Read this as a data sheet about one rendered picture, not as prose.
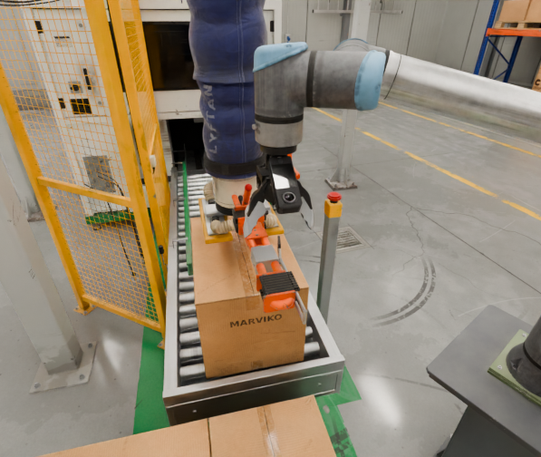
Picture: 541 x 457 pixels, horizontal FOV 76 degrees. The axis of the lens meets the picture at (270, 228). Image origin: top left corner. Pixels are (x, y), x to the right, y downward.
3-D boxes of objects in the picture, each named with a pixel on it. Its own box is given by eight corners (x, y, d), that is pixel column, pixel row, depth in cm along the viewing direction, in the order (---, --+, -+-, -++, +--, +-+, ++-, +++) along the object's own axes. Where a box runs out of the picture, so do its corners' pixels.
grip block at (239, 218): (232, 222, 115) (231, 206, 112) (261, 218, 117) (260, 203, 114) (236, 235, 108) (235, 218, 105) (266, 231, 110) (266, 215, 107)
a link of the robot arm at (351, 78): (386, 44, 60) (314, 43, 62) (391, 55, 51) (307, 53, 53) (377, 100, 65) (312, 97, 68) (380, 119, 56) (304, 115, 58)
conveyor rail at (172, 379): (174, 186, 327) (170, 167, 318) (179, 185, 328) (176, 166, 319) (170, 422, 135) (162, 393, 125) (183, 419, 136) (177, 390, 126)
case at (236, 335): (198, 282, 185) (190, 218, 164) (271, 272, 192) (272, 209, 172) (206, 379, 135) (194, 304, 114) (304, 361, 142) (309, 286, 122)
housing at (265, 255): (249, 260, 97) (249, 247, 94) (273, 257, 98) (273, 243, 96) (255, 276, 91) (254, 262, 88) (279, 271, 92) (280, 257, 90)
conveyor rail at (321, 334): (241, 179, 340) (240, 161, 330) (246, 179, 341) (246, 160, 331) (326, 387, 148) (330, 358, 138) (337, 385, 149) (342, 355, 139)
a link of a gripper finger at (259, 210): (242, 226, 78) (265, 194, 75) (246, 240, 73) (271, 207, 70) (230, 220, 77) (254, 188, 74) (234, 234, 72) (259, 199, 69)
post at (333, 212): (312, 338, 221) (324, 199, 170) (322, 336, 223) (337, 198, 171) (315, 347, 216) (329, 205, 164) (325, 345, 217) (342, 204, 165)
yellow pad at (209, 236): (198, 201, 149) (197, 191, 146) (221, 199, 151) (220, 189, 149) (205, 245, 121) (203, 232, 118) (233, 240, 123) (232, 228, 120)
